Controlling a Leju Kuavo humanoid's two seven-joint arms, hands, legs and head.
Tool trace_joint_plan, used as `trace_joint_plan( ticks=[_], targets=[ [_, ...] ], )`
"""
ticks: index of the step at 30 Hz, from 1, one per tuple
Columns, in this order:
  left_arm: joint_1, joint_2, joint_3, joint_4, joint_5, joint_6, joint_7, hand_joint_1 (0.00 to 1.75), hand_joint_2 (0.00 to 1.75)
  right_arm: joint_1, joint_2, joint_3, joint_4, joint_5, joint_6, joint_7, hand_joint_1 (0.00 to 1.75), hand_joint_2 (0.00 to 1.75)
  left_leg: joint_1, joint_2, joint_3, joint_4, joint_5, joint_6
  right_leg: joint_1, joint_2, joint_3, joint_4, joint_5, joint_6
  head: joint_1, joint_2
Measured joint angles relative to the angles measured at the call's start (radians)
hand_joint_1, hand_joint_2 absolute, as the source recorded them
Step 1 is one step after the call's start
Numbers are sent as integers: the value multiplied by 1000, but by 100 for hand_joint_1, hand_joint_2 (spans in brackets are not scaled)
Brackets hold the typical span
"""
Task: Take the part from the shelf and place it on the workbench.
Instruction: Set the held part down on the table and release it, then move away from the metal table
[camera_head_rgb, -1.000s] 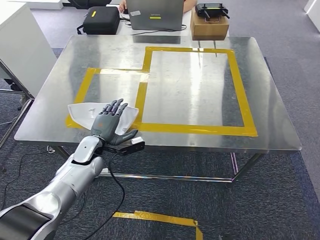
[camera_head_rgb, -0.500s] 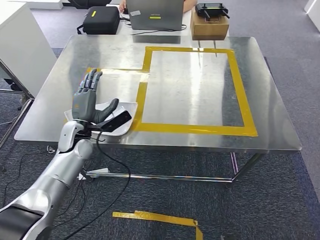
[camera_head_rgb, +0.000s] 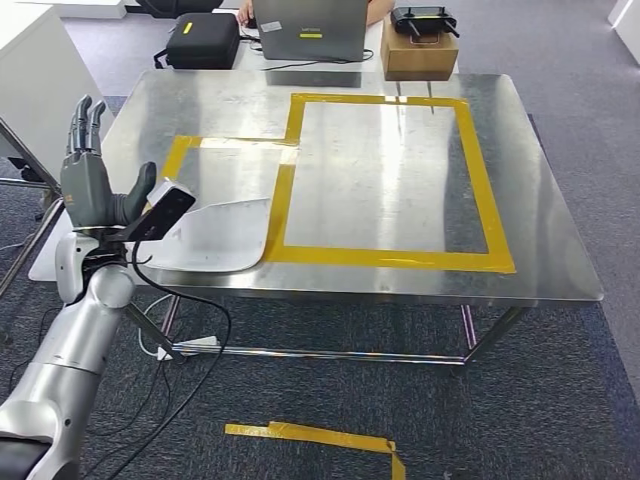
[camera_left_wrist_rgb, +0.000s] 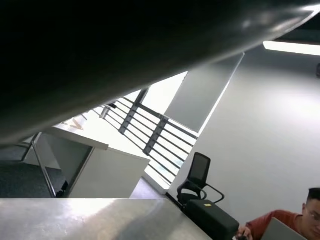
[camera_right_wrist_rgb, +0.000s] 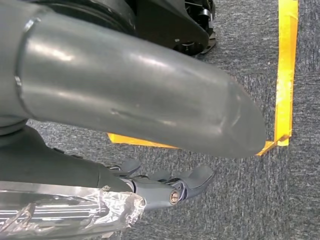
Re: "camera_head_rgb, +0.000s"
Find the black carry case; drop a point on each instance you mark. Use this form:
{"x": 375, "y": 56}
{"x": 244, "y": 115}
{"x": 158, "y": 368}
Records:
{"x": 202, "y": 40}

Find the brown cardboard box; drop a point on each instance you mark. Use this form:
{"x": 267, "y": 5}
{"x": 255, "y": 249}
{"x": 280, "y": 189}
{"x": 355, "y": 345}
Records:
{"x": 417, "y": 60}

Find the black bag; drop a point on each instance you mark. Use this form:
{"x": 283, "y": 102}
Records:
{"x": 175, "y": 6}

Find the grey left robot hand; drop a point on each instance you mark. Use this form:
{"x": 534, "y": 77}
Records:
{"x": 87, "y": 192}

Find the white plastic car part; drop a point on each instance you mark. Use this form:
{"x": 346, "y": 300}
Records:
{"x": 220, "y": 238}

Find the yellow floor tape marking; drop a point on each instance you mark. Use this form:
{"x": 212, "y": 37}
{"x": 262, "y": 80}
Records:
{"x": 324, "y": 437}

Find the grey laptop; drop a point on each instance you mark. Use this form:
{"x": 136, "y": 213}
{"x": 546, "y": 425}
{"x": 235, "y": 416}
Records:
{"x": 310, "y": 26}

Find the black remote controller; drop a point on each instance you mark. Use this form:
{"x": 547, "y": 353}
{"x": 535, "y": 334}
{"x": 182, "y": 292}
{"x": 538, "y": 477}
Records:
{"x": 424, "y": 20}

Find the person's left forearm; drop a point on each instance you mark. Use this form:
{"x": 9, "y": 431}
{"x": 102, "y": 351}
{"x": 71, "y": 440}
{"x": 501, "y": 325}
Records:
{"x": 380, "y": 10}

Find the yellow workbench tape marking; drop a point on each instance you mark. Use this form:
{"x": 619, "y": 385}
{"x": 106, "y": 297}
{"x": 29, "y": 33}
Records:
{"x": 400, "y": 258}

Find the person's right hand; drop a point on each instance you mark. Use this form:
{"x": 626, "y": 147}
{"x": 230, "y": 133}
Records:
{"x": 247, "y": 12}

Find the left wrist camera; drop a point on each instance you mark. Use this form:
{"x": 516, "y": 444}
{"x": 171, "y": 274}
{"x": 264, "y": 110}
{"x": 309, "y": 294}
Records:
{"x": 170, "y": 208}

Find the white desk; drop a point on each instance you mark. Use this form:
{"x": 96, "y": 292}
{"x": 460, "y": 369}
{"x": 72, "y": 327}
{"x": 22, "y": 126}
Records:
{"x": 30, "y": 66}

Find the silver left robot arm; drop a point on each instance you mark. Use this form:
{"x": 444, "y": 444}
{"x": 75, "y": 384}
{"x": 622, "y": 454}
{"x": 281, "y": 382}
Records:
{"x": 80, "y": 331}

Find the white platform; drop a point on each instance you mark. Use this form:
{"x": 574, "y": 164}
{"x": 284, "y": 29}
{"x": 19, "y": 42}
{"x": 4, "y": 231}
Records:
{"x": 75, "y": 8}

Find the white lit pillar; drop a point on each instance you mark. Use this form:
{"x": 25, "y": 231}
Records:
{"x": 627, "y": 26}

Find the steel workbench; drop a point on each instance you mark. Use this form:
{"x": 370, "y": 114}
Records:
{"x": 540, "y": 199}

